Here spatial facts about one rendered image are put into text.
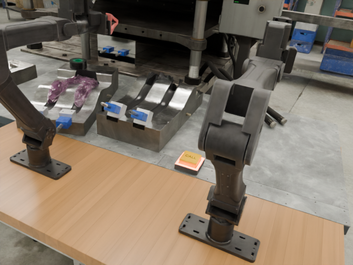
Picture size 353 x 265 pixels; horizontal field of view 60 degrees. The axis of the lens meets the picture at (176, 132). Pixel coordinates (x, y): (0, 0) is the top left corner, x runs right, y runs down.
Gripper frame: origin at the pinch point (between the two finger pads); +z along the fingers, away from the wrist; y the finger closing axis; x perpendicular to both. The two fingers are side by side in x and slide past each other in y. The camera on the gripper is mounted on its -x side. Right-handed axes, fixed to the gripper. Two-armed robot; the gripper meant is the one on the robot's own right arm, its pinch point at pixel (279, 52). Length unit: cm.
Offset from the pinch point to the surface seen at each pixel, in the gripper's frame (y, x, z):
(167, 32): 69, 13, 67
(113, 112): 49, 29, -12
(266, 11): 18, -5, 75
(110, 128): 51, 35, -12
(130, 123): 43, 31, -12
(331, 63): -36, 69, 363
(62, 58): 136, 39, 56
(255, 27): 22, 4, 75
